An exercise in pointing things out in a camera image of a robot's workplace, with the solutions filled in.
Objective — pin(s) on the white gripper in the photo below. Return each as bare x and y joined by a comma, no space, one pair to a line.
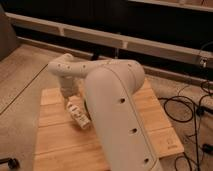
68,88

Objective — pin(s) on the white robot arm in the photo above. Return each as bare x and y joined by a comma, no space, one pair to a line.
109,87

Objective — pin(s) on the black chair caster wheel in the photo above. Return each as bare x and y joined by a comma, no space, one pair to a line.
13,163

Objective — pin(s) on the white shelf rail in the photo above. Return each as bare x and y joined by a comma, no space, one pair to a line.
138,45

